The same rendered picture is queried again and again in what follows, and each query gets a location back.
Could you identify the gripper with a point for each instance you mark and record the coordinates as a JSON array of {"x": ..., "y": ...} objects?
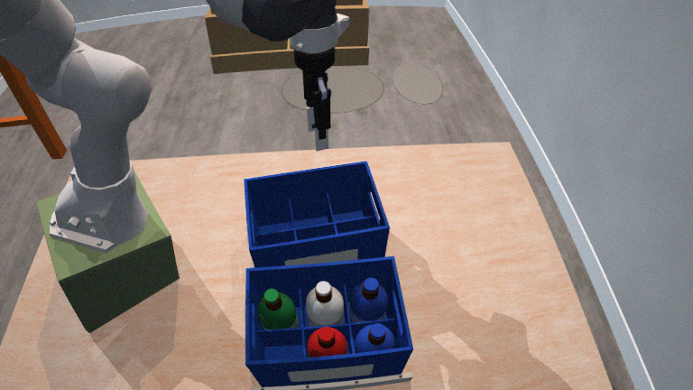
[{"x": 316, "y": 91}]

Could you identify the blue bottle crate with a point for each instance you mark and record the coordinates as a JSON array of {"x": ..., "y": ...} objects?
[
  {"x": 285, "y": 347},
  {"x": 341, "y": 191}
]

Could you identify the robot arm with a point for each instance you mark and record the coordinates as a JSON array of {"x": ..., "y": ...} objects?
[{"x": 107, "y": 91}]

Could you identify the red bottle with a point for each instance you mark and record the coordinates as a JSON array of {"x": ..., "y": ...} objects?
[{"x": 322, "y": 343}]

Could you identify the white bottle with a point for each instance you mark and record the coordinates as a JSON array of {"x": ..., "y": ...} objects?
[{"x": 325, "y": 306}]

